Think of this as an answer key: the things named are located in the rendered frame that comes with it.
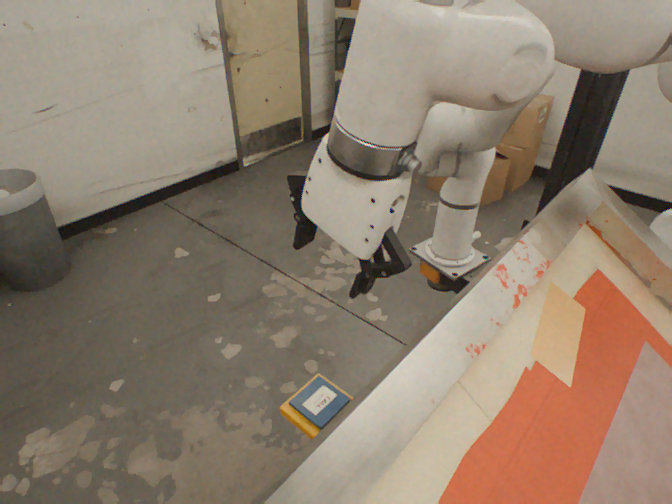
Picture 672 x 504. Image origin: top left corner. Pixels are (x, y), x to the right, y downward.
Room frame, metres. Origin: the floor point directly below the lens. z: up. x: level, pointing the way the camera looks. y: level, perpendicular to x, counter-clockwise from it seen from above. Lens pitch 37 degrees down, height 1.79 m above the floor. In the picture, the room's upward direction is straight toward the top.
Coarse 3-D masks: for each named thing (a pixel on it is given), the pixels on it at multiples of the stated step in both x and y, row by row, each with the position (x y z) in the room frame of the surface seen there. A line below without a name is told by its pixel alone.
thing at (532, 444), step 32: (512, 416) 0.21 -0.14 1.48; (544, 416) 0.22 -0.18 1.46; (480, 448) 0.18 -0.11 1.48; (512, 448) 0.19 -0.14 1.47; (544, 448) 0.19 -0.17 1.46; (576, 448) 0.20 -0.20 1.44; (480, 480) 0.16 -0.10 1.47; (512, 480) 0.17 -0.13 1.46; (544, 480) 0.17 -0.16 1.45; (576, 480) 0.18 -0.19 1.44; (608, 480) 0.18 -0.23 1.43
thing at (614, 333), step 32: (608, 288) 0.38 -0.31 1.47; (608, 320) 0.34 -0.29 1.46; (640, 320) 0.36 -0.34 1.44; (608, 352) 0.30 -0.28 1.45; (640, 352) 0.32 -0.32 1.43; (544, 384) 0.25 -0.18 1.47; (576, 384) 0.26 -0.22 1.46; (608, 384) 0.27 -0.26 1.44; (640, 384) 0.28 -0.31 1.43; (576, 416) 0.23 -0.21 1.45; (608, 416) 0.24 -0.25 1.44; (640, 416) 0.25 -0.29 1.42; (608, 448) 0.21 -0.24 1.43; (640, 448) 0.22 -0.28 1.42; (640, 480) 0.19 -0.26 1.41
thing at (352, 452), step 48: (576, 192) 0.45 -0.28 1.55; (528, 240) 0.35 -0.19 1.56; (624, 240) 0.44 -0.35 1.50; (480, 288) 0.28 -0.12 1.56; (528, 288) 0.30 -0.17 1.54; (432, 336) 0.22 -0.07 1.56; (480, 336) 0.24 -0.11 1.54; (384, 384) 0.18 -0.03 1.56; (432, 384) 0.19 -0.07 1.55; (336, 432) 0.15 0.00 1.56; (384, 432) 0.15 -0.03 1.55; (288, 480) 0.12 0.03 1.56; (336, 480) 0.12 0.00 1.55
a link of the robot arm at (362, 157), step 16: (336, 128) 0.36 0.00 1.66; (336, 144) 0.36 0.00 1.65; (352, 144) 0.34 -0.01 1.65; (368, 144) 0.34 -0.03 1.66; (416, 144) 0.36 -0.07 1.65; (352, 160) 0.34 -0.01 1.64; (368, 160) 0.34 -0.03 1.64; (384, 160) 0.34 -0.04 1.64; (400, 160) 0.35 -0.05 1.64; (416, 160) 0.34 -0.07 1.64
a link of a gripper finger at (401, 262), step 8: (392, 232) 0.36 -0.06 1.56; (384, 240) 0.36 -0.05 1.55; (392, 240) 0.35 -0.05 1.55; (392, 248) 0.35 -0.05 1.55; (400, 248) 0.35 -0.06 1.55; (392, 256) 0.35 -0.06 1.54; (400, 256) 0.34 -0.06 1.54; (408, 256) 0.35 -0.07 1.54; (392, 264) 0.35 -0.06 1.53; (400, 264) 0.34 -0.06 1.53; (408, 264) 0.34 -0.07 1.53; (392, 272) 0.35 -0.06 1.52; (400, 272) 0.34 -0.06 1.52
